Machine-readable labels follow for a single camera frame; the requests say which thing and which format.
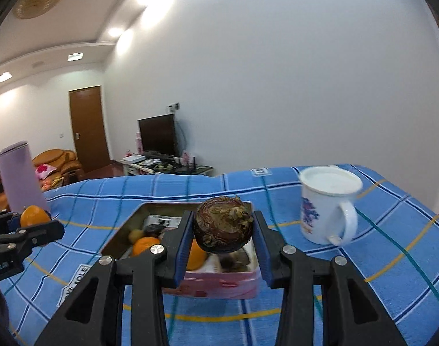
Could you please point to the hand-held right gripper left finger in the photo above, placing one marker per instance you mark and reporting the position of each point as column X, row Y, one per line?
column 185, row 248

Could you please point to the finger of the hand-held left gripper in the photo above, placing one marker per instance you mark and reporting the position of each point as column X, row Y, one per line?
column 6, row 221
column 42, row 234

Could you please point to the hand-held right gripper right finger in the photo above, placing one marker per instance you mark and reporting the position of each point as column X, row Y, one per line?
column 262, row 252

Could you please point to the small orange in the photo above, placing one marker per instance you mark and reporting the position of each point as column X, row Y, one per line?
column 197, row 257
column 33, row 216

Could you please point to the large orange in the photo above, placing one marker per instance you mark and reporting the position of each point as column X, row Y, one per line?
column 145, row 247

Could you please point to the dark brown mangosteen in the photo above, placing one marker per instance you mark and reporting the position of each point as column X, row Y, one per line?
column 223, row 227

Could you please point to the brown longan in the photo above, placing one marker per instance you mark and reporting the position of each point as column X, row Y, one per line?
column 135, row 236

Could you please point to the pink tin box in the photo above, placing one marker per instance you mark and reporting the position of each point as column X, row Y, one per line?
column 219, row 286

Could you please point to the printed paper liner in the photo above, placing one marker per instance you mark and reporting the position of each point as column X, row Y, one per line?
column 161, row 220

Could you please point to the lavender electric kettle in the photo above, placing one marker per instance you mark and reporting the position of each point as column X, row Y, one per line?
column 19, row 176

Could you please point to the pink heart cushion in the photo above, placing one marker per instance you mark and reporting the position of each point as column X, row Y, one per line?
column 44, row 171

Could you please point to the white printed mug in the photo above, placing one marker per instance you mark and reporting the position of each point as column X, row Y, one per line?
column 320, row 205

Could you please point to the orange leather sofa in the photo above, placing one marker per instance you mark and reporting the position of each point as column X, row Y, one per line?
column 60, row 158

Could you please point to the white television stand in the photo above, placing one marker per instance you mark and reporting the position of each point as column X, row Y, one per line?
column 132, row 169

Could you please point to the white flat box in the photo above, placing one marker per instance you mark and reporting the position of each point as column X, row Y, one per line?
column 132, row 158

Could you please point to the brown wooden door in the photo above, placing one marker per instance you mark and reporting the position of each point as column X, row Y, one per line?
column 89, row 129

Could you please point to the black flat television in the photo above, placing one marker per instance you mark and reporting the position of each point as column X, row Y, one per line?
column 158, row 135

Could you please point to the recessed ceiling light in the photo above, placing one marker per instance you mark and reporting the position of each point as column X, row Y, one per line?
column 4, row 77
column 75, row 56

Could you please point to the wall power socket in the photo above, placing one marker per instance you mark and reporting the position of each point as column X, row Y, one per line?
column 174, row 106

